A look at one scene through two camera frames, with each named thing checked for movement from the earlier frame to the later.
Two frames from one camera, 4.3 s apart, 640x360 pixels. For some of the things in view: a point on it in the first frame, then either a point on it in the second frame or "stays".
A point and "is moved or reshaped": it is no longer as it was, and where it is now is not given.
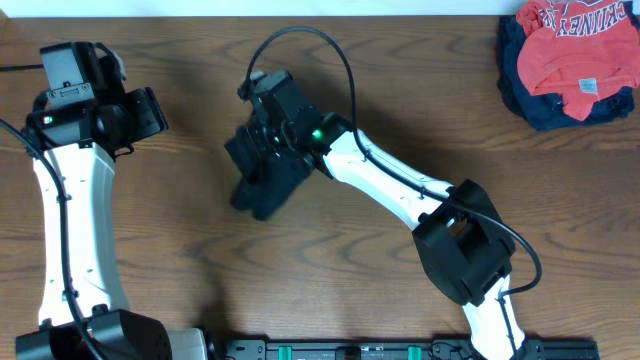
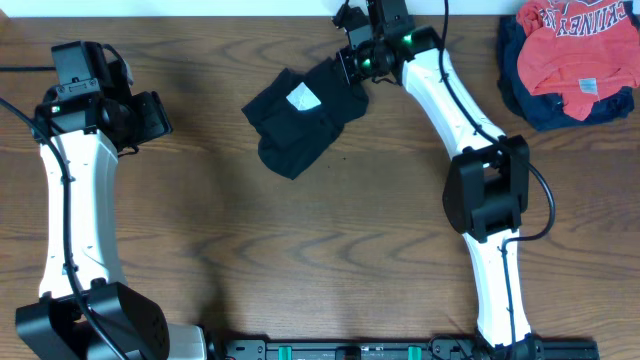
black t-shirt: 265,183 is moved or reshaped
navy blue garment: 548,111 stays
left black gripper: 146,109 stays
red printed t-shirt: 581,51 stays
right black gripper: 256,132 → 348,71
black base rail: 404,349 stays
